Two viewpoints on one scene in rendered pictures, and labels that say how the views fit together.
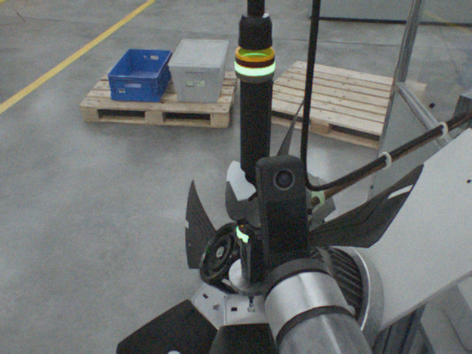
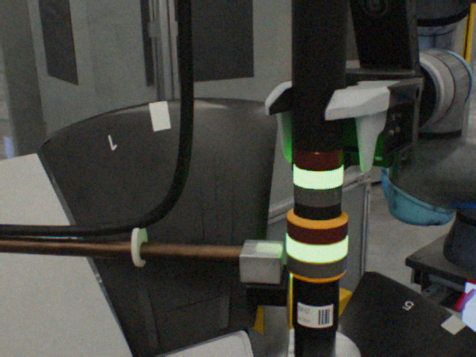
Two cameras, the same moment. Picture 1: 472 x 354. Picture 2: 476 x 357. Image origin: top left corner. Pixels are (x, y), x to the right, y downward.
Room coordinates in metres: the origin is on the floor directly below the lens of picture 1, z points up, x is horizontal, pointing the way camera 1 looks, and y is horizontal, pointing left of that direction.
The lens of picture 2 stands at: (0.74, 0.21, 1.52)
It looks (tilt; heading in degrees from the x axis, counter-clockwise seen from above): 17 degrees down; 228
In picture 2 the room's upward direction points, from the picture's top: 2 degrees counter-clockwise
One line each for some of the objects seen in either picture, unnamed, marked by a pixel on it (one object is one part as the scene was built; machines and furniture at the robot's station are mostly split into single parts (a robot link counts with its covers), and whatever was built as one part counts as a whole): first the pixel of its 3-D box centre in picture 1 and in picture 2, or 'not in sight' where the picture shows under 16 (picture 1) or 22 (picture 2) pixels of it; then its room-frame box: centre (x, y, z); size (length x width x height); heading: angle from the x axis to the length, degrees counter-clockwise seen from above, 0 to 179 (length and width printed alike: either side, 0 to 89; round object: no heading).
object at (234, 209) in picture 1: (246, 205); (387, 90); (0.39, 0.00, 1.47); 0.09 x 0.05 x 0.02; 22
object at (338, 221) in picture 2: not in sight; (316, 241); (0.46, -0.01, 1.36); 0.04 x 0.04 x 0.05
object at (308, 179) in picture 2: not in sight; (318, 172); (0.46, -0.01, 1.42); 0.03 x 0.03 x 0.01
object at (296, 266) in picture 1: (281, 254); (378, 111); (0.34, -0.04, 1.44); 0.12 x 0.08 x 0.09; 13
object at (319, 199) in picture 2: not in sight; (317, 190); (0.46, -0.01, 1.40); 0.03 x 0.03 x 0.01
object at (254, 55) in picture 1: (254, 64); not in sight; (0.46, -0.01, 1.61); 0.04 x 0.04 x 0.03
